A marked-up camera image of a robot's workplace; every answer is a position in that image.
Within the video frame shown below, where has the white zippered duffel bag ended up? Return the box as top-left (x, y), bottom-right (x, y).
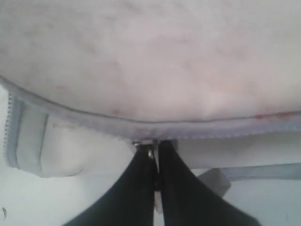
top-left (0, 0), bottom-right (301, 198)

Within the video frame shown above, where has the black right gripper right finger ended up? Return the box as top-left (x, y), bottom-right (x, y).
top-left (158, 141), bottom-right (249, 226)

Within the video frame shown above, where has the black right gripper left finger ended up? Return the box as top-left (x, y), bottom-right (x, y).
top-left (66, 143), bottom-right (157, 226)

